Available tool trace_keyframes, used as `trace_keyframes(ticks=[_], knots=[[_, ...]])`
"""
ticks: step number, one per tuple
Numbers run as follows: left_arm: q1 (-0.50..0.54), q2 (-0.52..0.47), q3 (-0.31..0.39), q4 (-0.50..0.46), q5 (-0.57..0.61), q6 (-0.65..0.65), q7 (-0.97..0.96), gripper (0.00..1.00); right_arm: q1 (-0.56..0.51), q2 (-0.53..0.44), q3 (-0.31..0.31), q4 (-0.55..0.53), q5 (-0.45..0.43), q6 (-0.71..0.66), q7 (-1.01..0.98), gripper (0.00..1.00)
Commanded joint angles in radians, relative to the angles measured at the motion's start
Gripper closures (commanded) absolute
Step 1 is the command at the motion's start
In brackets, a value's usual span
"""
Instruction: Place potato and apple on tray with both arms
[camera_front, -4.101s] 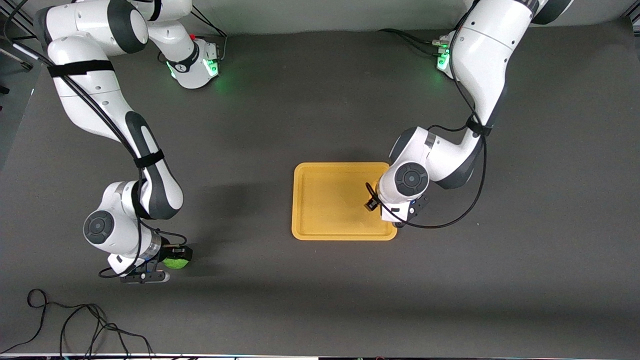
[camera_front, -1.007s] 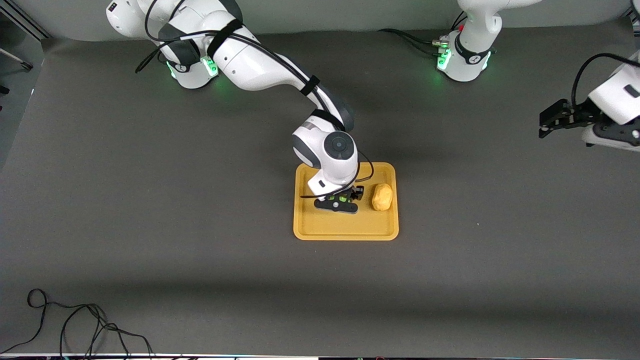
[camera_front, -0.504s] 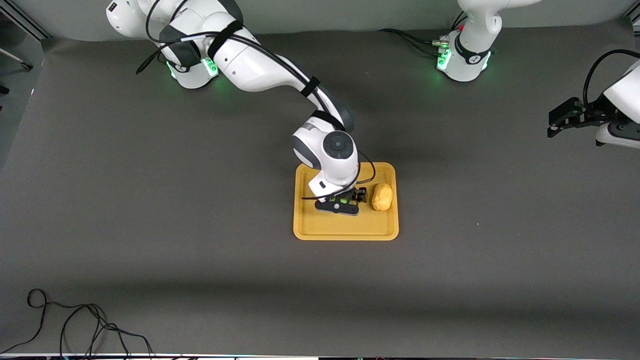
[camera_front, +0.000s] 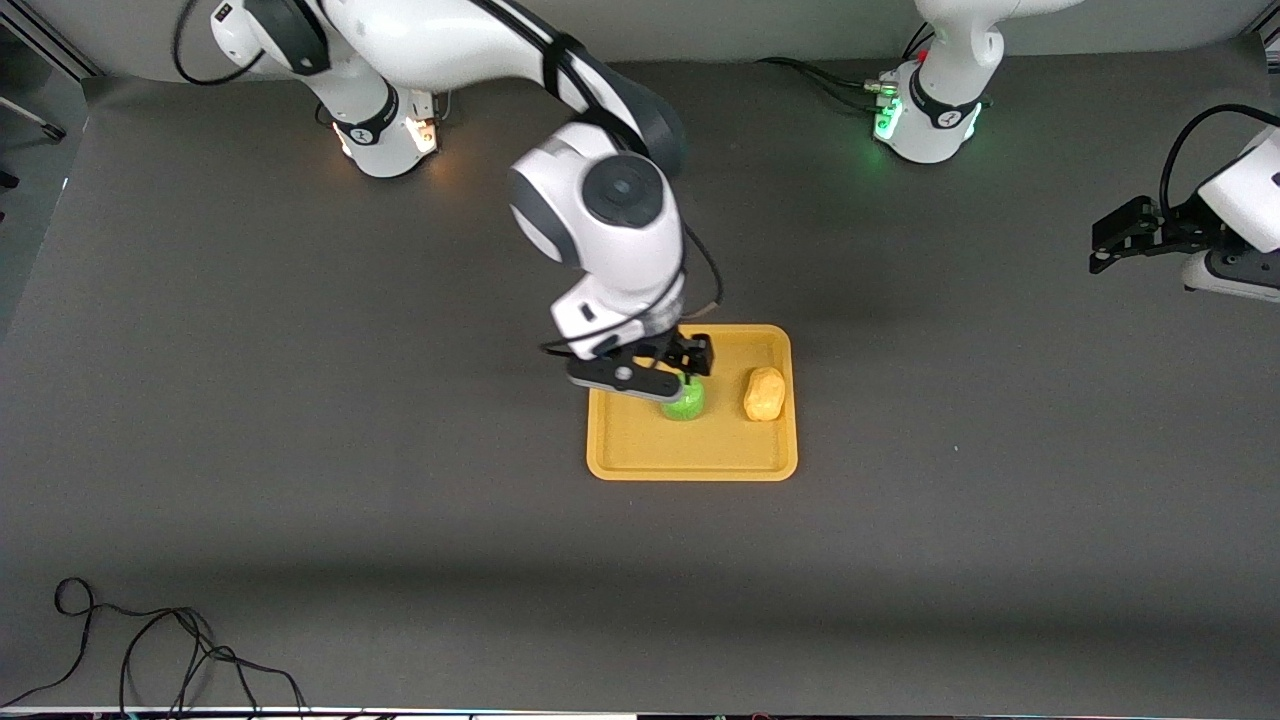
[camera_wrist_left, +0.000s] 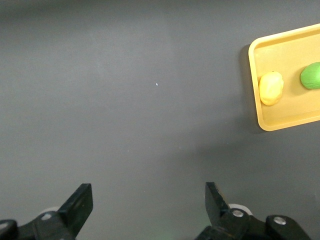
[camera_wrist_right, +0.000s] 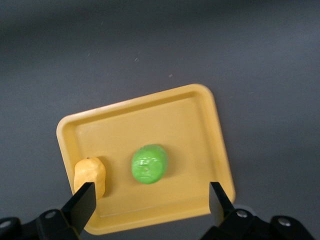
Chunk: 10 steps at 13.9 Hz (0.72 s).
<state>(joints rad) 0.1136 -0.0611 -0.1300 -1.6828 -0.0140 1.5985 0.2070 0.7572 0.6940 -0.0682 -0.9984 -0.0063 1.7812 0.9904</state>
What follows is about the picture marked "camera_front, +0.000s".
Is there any green apple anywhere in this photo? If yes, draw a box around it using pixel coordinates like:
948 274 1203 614
660 375 706 422

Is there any yellow-brown potato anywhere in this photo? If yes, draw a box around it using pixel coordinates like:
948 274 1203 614
742 366 787 423

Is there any yellow plastic tray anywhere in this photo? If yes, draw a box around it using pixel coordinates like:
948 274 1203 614
585 323 799 483

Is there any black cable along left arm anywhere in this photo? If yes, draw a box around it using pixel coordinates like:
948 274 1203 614
1160 103 1280 216

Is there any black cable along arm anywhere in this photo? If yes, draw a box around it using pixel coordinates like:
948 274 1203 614
175 0 726 363
1160 103 1280 216

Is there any black cable along right arm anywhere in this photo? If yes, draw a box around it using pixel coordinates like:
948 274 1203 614
175 0 726 363

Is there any black cable at left arm base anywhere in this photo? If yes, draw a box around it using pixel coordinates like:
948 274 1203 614
755 57 896 113

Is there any loose black cable on table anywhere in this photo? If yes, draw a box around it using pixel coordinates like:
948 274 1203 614
0 577 311 716

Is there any aluminium frame rail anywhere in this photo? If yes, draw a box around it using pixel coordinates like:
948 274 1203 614
0 0 101 81

